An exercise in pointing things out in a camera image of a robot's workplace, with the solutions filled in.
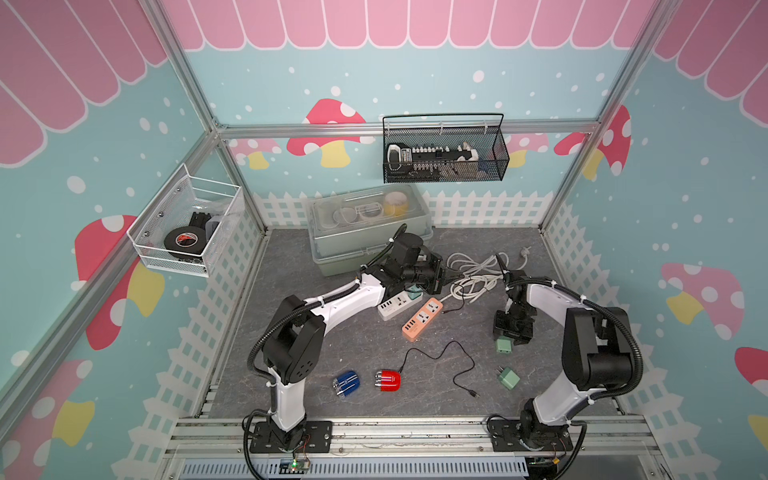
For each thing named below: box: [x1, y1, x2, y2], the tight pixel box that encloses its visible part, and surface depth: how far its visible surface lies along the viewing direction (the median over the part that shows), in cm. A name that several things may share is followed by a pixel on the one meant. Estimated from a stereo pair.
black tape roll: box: [164, 226, 207, 259], surface depth 70 cm
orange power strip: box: [402, 297, 444, 342], surface depth 94 cm
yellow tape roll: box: [384, 191, 409, 217], surface depth 105 cm
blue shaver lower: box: [332, 371, 361, 396], surface depth 82 cm
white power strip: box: [377, 292, 424, 321], surface depth 97 cm
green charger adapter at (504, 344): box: [496, 335, 515, 354], surface depth 89 cm
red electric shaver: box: [374, 370, 401, 392], surface depth 83 cm
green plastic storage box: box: [306, 184, 434, 277], surface depth 99 cm
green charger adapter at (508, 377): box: [496, 366, 521, 390], surface depth 83 cm
